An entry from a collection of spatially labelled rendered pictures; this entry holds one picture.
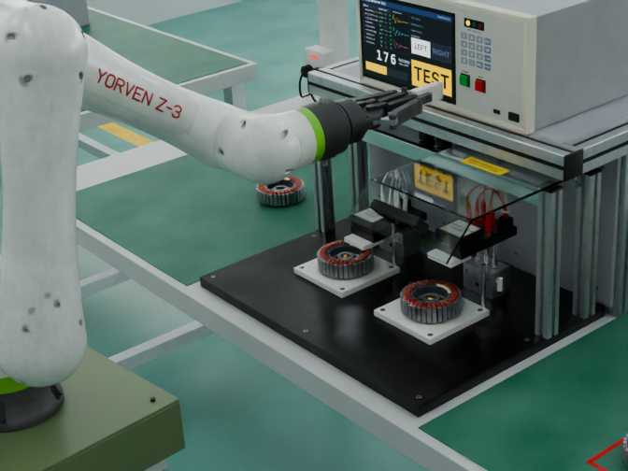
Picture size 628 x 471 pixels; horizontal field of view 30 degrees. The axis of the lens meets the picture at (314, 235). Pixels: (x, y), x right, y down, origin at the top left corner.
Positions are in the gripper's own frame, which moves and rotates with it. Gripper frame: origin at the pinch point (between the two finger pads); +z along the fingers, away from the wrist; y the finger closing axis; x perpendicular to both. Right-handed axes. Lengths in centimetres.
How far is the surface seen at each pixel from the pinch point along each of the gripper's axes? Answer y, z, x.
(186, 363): -125, 17, -119
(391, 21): -19.3, 9.6, 7.5
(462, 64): -0.9, 9.7, 2.8
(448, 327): 10.5, -5.4, -39.8
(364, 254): -16.3, -1.7, -36.2
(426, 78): -10.0, 9.6, -1.8
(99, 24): -236, 60, -44
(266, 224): -54, 1, -43
